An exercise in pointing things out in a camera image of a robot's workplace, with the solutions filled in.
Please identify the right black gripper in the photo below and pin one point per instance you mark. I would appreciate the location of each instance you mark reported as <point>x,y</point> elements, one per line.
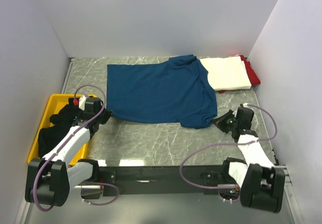
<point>220,121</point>

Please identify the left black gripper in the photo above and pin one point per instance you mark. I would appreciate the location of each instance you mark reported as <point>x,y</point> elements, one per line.
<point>107,114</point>

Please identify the blue t-shirt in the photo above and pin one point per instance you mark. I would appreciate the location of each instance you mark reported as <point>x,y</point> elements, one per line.
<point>174,91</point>

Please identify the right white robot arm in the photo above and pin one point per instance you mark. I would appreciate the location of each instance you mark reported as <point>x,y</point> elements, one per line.
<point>261,182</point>

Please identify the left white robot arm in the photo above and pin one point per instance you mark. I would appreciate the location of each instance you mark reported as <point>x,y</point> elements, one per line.
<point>49,179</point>

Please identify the yellow plastic tray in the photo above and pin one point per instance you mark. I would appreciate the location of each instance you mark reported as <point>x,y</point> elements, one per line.
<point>55,103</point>

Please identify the folded white t-shirt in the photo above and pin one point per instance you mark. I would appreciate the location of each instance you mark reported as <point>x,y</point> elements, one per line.
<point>209,65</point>

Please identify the folded red t-shirt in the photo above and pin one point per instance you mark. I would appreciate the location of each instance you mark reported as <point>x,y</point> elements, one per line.
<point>250,70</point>

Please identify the black t-shirt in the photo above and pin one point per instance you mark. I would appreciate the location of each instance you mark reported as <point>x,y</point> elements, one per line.
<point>50,137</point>

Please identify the black base bar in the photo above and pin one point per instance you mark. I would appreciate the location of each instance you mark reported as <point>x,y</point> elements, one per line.
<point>167,180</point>

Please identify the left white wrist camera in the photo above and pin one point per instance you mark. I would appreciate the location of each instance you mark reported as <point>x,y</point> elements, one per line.
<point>80,102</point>

